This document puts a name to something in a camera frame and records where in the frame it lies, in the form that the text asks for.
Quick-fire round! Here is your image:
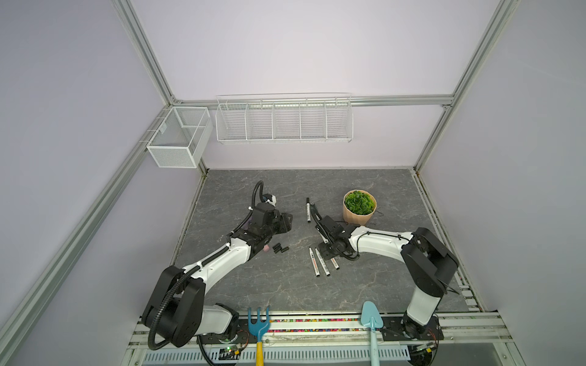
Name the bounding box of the white whiteboard marker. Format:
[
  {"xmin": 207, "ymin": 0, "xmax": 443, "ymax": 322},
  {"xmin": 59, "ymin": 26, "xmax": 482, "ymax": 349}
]
[
  {"xmin": 330, "ymin": 258, "xmax": 340, "ymax": 270},
  {"xmin": 315, "ymin": 249, "xmax": 331, "ymax": 277}
]

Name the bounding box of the white mesh box basket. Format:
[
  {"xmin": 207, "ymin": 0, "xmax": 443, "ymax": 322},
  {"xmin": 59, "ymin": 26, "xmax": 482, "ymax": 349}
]
[{"xmin": 147, "ymin": 107, "xmax": 214, "ymax": 169}]

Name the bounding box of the potted green plant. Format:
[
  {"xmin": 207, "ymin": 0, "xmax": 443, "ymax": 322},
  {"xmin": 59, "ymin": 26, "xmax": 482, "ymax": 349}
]
[{"xmin": 343, "ymin": 190, "xmax": 377, "ymax": 226}]

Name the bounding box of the blue garden fork yellow handle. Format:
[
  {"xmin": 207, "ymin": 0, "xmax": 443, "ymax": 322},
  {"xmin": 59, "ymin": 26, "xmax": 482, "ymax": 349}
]
[{"xmin": 247, "ymin": 306, "xmax": 271, "ymax": 366}]

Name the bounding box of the white marker pen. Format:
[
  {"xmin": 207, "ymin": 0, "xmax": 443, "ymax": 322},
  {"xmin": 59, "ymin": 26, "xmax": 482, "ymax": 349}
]
[
  {"xmin": 305, "ymin": 198, "xmax": 311, "ymax": 223},
  {"xmin": 309, "ymin": 247, "xmax": 320, "ymax": 277}
]

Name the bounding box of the light blue garden trowel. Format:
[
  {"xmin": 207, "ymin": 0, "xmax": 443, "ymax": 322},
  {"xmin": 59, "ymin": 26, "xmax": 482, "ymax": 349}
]
[{"xmin": 360, "ymin": 301, "xmax": 384, "ymax": 366}]

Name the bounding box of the white wire shelf basket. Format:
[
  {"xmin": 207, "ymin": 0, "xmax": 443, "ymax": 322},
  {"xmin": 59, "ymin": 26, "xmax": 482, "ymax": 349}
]
[{"xmin": 215, "ymin": 93, "xmax": 354, "ymax": 143}]

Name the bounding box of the white perforated cable duct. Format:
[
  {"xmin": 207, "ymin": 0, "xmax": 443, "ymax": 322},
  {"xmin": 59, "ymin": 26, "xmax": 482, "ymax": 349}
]
[{"xmin": 142, "ymin": 346, "xmax": 411, "ymax": 365}]

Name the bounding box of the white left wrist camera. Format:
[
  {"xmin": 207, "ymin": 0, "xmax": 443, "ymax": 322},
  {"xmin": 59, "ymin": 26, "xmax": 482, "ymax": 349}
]
[{"xmin": 262, "ymin": 194, "xmax": 276, "ymax": 207}]

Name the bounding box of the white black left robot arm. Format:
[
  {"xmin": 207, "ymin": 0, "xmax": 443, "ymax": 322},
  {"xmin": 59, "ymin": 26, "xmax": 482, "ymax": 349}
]
[{"xmin": 141, "ymin": 181, "xmax": 292, "ymax": 351}]

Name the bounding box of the aluminium front rail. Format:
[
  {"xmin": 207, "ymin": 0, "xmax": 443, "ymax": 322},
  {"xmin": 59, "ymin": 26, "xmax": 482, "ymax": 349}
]
[{"xmin": 127, "ymin": 312, "xmax": 514, "ymax": 346}]

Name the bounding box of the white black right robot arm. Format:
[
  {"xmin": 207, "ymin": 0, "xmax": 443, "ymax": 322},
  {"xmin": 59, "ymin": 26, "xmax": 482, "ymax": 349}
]
[{"xmin": 314, "ymin": 216, "xmax": 459, "ymax": 339}]

